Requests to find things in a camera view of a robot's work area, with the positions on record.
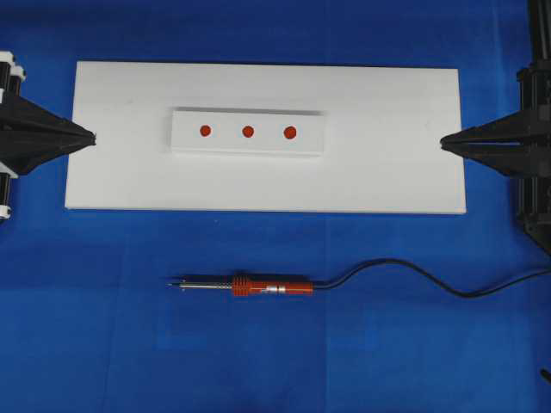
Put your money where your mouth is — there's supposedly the large white foam board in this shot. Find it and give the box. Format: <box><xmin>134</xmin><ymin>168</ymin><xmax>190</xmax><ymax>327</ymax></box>
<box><xmin>65</xmin><ymin>62</ymin><xmax>467</xmax><ymax>214</ymax></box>

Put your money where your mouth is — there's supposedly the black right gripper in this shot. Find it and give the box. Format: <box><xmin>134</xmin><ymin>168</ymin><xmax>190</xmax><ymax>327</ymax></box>
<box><xmin>440</xmin><ymin>64</ymin><xmax>551</xmax><ymax>242</ymax></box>

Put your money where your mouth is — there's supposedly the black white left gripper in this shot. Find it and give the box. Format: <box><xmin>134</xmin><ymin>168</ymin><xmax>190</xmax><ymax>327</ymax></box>
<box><xmin>0</xmin><ymin>50</ymin><xmax>97</xmax><ymax>220</ymax></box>

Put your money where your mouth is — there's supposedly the red handled soldering iron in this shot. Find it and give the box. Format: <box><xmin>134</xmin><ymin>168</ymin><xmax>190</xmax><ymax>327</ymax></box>
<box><xmin>167</xmin><ymin>275</ymin><xmax>314</xmax><ymax>297</ymax></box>

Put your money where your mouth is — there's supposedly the small white raised plate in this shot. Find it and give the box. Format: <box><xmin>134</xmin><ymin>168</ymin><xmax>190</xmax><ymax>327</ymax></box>
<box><xmin>170</xmin><ymin>108</ymin><xmax>326</xmax><ymax>157</ymax></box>

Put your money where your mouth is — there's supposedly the blue table cloth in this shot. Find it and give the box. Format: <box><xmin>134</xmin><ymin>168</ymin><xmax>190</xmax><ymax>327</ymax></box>
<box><xmin>1</xmin><ymin>1</ymin><xmax>550</xmax><ymax>412</ymax></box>

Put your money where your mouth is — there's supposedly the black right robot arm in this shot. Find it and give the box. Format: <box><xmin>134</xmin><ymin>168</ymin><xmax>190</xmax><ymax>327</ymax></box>
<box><xmin>440</xmin><ymin>1</ymin><xmax>550</xmax><ymax>252</ymax></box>

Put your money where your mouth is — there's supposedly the black soldering iron cable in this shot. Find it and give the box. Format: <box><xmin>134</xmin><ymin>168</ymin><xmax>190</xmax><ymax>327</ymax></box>
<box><xmin>314</xmin><ymin>258</ymin><xmax>551</xmax><ymax>299</ymax></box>

